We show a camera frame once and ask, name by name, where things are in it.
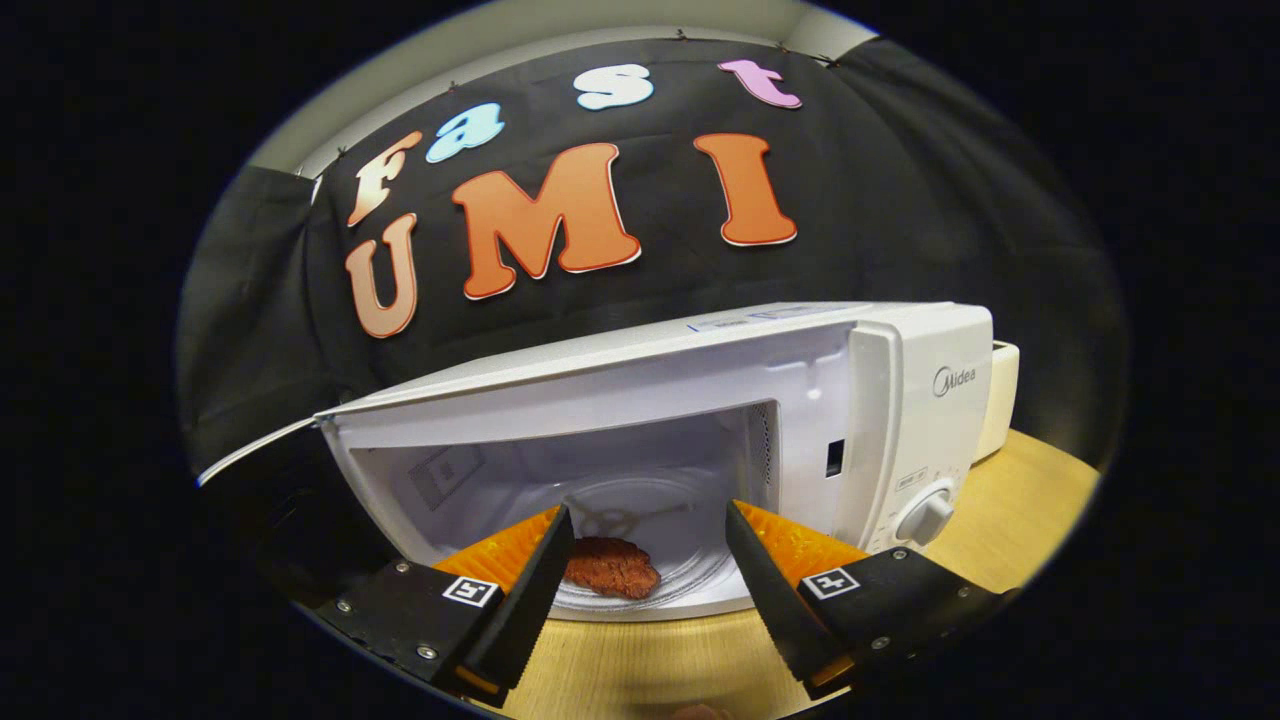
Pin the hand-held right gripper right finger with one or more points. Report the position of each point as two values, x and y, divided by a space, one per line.
770 600

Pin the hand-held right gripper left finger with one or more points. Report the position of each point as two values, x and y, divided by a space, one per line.
530 600

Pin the brown meat patty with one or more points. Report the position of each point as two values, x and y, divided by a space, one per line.
612 568

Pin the white microwave oven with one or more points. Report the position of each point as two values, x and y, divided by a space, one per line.
900 420

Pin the glass turntable plate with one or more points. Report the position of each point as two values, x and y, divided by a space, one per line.
690 560

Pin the white toaster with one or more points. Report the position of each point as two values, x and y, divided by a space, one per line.
1000 400

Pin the black backdrop cloth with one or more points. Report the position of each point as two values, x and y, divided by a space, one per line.
900 200

